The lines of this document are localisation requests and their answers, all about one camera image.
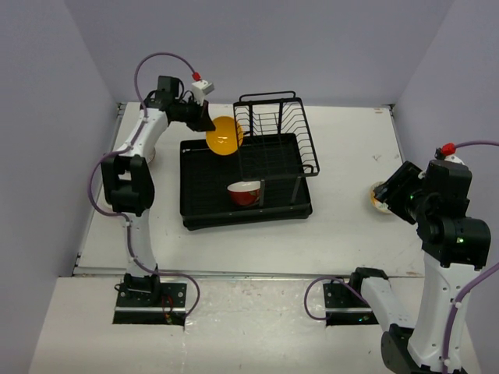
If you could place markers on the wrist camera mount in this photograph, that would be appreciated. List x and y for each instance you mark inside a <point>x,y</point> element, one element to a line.
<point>439,155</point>
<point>201,89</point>

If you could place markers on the yellow bowl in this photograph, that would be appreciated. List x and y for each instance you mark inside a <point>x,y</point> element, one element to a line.
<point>227,136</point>

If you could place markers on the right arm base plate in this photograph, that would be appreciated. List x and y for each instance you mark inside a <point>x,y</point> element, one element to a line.
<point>344,305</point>

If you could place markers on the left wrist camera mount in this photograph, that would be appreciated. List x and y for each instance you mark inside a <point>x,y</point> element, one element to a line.
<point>201,89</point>

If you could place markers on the white floral bowl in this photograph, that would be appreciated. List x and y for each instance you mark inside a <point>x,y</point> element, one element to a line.
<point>376,204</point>

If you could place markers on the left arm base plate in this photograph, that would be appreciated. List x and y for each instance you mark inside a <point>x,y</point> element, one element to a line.
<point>167,306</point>

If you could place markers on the black drip tray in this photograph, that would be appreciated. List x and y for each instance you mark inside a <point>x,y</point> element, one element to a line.
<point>204,199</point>

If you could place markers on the red bowl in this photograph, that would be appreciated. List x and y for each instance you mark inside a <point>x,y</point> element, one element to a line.
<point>244,193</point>

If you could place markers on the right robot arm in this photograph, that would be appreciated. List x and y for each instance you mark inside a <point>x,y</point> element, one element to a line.
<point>455,250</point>

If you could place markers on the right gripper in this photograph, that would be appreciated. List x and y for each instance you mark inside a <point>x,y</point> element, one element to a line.
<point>392,189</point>

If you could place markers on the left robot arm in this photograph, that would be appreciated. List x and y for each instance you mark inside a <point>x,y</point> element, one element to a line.
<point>127,182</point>

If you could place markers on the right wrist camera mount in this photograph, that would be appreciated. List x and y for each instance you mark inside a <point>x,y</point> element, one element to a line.
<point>439,155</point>

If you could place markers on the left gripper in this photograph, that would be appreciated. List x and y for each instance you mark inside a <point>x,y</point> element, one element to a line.
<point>202,121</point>

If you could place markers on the black wire dish rack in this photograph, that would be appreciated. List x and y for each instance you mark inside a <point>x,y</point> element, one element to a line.
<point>277,147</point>

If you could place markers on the brown patterned white bowl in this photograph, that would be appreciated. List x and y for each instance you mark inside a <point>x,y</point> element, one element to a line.
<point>151,155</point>

